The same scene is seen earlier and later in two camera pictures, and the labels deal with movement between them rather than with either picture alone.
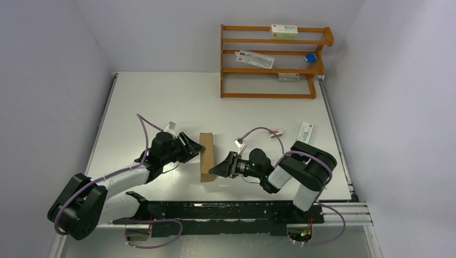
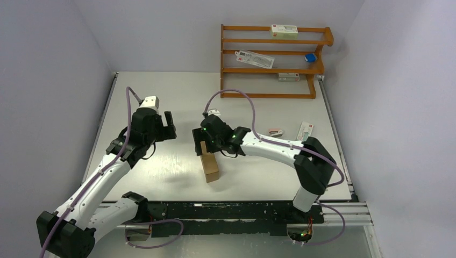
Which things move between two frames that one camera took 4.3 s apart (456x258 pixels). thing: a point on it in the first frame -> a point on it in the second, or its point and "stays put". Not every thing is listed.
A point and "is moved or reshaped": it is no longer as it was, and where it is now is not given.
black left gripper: [191, 149] -> [166, 132]
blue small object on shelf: [311, 57] stays put
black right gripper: [228, 167] -> [198, 136]
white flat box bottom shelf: [289, 77] stays put
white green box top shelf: [284, 31] stays put
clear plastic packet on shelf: [248, 56] stays put
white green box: [305, 132] stays put
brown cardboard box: [207, 161] is moved or reshaped
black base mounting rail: [226, 217] stays put
